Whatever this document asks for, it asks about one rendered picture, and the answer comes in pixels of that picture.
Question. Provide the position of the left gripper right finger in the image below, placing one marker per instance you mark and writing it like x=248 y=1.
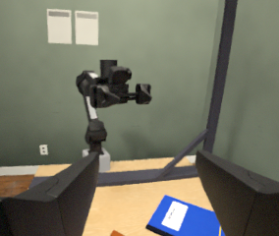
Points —
x=244 y=202

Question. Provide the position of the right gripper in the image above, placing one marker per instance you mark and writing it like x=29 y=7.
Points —
x=105 y=97

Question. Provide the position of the brown rectangular block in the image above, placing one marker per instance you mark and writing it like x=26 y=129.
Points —
x=116 y=233

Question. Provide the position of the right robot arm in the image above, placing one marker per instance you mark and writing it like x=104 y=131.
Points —
x=118 y=75

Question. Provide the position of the blue notebook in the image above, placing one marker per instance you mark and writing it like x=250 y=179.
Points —
x=174 y=217

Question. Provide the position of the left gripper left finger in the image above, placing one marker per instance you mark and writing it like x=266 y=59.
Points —
x=58 y=206

